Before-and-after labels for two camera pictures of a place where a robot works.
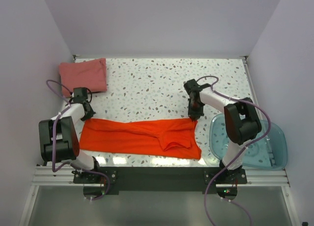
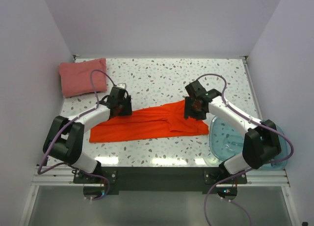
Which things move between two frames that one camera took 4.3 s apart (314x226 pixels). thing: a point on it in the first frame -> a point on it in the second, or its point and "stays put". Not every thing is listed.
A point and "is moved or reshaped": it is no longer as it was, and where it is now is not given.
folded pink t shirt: (91, 74) stays put
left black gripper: (89, 114) -> (127, 110)
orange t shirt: (177, 138) is moved or reshaped
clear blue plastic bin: (270, 153) stays put
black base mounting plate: (168, 179) stays put
